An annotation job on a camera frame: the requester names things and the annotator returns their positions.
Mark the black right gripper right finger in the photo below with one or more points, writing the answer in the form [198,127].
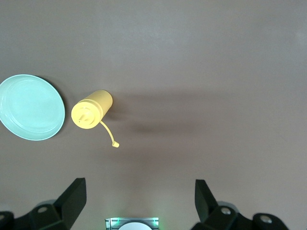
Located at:
[206,203]

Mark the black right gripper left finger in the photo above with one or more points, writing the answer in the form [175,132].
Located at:
[69,201]

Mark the yellow squeeze bottle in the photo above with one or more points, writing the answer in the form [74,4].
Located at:
[93,107]

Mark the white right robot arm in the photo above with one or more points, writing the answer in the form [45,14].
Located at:
[134,227]

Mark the mint green plate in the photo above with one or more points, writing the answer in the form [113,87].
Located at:
[28,107]

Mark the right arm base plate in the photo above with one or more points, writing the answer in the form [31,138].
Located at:
[111,222]

